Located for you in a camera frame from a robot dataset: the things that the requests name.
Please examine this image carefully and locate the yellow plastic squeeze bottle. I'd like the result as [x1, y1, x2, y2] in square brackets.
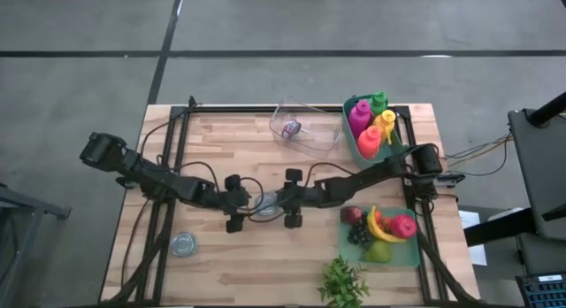
[373, 109, 397, 145]

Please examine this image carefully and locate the blue compartment box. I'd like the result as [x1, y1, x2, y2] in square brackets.
[515, 273, 566, 308]

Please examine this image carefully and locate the dark grey equipment cart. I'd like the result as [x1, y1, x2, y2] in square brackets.
[462, 90, 566, 278]

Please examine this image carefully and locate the black aluminium table frame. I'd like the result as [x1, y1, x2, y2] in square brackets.
[132, 95, 481, 307]

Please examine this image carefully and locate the green artificial plant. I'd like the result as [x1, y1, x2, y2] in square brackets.
[317, 256, 371, 308]

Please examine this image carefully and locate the red label tuna can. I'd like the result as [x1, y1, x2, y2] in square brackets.
[281, 119, 302, 141]

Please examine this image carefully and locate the grey metal stand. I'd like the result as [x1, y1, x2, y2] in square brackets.
[0, 178, 72, 308]

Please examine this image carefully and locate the silver tin can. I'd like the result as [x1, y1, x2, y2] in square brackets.
[254, 191, 280, 219]
[170, 231, 199, 259]

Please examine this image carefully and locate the pink plastic squeeze bottle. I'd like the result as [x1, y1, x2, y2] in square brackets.
[348, 99, 373, 139]

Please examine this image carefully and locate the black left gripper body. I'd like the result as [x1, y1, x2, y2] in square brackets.
[219, 188, 251, 216]

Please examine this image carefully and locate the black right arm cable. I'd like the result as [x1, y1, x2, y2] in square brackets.
[304, 160, 357, 188]

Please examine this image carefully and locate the orange plastic squeeze bottle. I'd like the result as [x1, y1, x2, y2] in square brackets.
[356, 125, 382, 160]

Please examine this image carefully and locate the green pear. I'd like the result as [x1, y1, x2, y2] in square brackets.
[363, 240, 394, 264]

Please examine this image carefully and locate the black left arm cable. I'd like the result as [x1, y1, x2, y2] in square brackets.
[139, 115, 266, 224]

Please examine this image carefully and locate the dark red fruit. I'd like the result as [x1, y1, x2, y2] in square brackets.
[340, 204, 363, 226]

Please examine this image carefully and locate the green plastic squeeze bottle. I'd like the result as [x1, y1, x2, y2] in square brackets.
[370, 90, 389, 116]

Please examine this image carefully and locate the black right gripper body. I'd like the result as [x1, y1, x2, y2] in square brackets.
[282, 185, 317, 214]

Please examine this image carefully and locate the teal plastic bin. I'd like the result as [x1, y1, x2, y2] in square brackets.
[338, 205, 421, 268]
[342, 93, 408, 170]

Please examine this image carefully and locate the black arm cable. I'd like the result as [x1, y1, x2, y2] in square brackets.
[139, 115, 266, 224]
[304, 160, 357, 188]

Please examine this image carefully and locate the red apple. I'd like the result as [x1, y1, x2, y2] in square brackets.
[388, 213, 418, 240]

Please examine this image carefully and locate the white paper sheet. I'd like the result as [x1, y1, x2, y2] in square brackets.
[458, 209, 488, 267]

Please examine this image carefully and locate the yellow banana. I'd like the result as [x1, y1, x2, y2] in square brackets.
[366, 204, 408, 244]

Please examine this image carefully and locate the dark purple grape bunch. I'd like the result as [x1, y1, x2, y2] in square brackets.
[347, 214, 376, 250]

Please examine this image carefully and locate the clear plastic bin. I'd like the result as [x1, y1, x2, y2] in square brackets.
[268, 97, 344, 159]

